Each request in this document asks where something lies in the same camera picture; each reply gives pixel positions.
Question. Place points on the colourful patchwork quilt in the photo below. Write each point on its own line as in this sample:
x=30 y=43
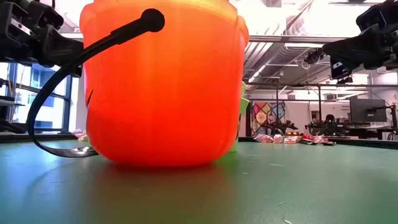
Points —
x=267 y=116

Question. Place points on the green plastic bucket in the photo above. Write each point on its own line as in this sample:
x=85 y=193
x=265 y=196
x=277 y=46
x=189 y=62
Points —
x=244 y=105

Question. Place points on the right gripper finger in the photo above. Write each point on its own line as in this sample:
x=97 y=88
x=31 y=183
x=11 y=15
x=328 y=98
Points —
x=354 y=49
x=339 y=71

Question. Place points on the background black robot arms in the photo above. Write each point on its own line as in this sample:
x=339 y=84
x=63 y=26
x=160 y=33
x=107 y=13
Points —
x=323 y=129
x=280 y=127

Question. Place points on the person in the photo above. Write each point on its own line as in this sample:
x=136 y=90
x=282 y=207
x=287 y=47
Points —
x=329 y=119

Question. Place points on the dark shelf stand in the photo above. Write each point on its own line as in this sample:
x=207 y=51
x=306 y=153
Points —
x=9 y=126

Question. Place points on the black metal rack frame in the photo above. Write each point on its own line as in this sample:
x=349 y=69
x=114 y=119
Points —
x=319 y=105

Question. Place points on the small pinkish candy wrapper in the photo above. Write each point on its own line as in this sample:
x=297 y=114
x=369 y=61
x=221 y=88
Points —
x=291 y=140

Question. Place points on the orange pumpkin bucket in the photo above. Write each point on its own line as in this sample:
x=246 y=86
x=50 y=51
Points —
x=161 y=93

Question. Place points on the ceiling mounted black device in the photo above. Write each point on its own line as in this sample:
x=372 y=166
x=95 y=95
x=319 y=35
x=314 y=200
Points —
x=314 y=56
x=345 y=80

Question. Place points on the dark office monitor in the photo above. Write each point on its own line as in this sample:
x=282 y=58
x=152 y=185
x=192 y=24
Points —
x=367 y=109

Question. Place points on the black window frame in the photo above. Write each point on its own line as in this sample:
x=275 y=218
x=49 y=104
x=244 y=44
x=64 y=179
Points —
x=66 y=105

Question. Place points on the clear gummy candy pack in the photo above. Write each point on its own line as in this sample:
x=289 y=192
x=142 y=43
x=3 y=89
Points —
x=264 y=138
x=81 y=135
x=279 y=139

